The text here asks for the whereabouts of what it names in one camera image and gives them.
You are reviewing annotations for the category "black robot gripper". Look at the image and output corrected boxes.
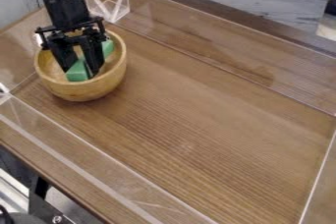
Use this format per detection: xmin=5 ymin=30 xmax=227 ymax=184
xmin=35 ymin=16 xmax=108 ymax=78

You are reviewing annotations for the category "clear acrylic triangular bracket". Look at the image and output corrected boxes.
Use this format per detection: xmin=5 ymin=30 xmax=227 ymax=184
xmin=87 ymin=0 xmax=129 ymax=24

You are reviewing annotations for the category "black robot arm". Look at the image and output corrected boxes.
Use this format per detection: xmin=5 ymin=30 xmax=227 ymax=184
xmin=36 ymin=0 xmax=108 ymax=77

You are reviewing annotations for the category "brown wooden bowl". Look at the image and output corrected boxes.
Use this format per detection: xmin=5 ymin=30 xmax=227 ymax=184
xmin=35 ymin=30 xmax=127 ymax=102

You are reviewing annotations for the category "clear acrylic tray wall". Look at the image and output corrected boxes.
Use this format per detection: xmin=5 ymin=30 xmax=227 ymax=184
xmin=0 ymin=0 xmax=336 ymax=224

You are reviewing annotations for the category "black table leg bracket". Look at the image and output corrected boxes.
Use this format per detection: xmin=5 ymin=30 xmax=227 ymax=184
xmin=28 ymin=177 xmax=76 ymax=224

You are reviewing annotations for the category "green rectangular block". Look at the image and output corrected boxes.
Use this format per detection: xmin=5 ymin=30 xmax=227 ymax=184
xmin=65 ymin=39 xmax=115 ymax=82

